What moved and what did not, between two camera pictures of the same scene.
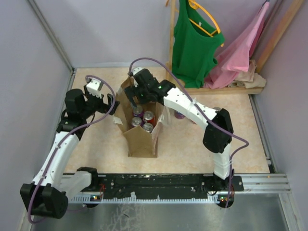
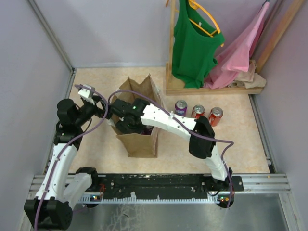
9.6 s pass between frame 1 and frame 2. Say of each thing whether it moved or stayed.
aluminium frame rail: stayed
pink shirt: stayed
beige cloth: stayed
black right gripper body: moved
